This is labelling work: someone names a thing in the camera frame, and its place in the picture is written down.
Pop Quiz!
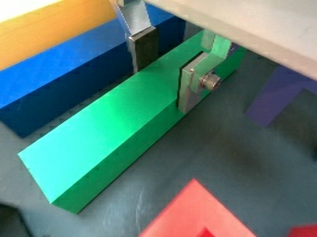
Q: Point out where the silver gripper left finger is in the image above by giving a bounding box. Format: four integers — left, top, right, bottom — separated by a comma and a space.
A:
109, 0, 159, 72

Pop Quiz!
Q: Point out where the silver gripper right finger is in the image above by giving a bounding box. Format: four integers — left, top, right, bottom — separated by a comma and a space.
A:
177, 30, 231, 113

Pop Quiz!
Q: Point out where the green rectangular block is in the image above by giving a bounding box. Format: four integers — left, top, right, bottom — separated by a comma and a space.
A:
17, 30, 247, 215

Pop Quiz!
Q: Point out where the yellow slotted board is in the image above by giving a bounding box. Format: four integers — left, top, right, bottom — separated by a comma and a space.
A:
0, 0, 115, 71

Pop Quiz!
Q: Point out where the purple cross-shaped block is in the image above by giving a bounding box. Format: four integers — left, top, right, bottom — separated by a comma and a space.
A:
246, 66, 317, 127

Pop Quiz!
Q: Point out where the blue rectangular block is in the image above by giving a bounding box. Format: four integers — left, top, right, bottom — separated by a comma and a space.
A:
0, 3, 187, 139

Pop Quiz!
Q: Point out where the red branched block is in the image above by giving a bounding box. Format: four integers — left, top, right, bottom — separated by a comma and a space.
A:
139, 180, 256, 237

